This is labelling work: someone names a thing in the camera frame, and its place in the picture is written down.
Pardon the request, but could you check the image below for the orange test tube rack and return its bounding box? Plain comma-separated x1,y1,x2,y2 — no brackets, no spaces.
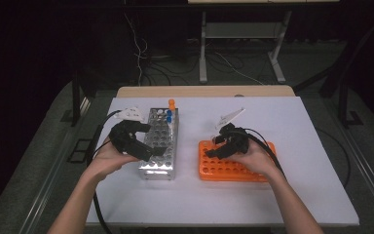
198,139,278,182

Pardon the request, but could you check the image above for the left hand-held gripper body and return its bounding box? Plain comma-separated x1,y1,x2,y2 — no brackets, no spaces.
108,106,153,163

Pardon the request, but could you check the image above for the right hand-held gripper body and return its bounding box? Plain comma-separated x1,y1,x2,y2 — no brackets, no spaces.
214,107,250,155

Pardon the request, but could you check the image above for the grey metal desk frame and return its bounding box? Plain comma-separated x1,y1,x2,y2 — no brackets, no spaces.
187,0,340,85

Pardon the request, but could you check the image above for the thin black floor cable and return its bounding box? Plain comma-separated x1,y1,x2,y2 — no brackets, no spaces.
316,128,353,189

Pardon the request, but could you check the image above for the person's left hand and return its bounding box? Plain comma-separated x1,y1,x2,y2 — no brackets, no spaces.
88,137,141,178

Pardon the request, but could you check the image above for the black slanted metal stand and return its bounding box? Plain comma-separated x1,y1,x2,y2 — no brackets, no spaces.
292,14,374,130

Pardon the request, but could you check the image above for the black floor cables bundle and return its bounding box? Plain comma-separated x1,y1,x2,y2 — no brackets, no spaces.
141,53,203,87

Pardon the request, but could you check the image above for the white table cover board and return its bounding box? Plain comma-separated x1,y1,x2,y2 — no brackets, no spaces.
86,96,360,227

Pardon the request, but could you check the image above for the person's right hand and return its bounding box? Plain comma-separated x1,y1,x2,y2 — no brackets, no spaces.
230,140,282,183

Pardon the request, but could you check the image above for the metal test tube rack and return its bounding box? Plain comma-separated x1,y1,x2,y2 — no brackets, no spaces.
138,107,179,180

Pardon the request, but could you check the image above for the thin white floor cable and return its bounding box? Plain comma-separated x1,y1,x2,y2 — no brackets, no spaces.
214,52,265,86

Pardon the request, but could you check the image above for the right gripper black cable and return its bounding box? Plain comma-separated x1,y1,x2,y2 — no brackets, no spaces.
237,127,288,181

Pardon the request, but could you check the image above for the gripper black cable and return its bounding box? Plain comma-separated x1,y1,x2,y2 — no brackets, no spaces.
237,127,288,181
86,109,124,234

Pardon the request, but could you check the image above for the black floor frame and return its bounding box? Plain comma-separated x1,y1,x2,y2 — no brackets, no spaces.
66,138,94,165

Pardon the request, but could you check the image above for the wooden table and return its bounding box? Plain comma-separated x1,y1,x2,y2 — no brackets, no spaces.
116,85,296,98

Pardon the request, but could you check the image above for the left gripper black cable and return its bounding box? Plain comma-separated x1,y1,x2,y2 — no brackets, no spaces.
86,109,124,234

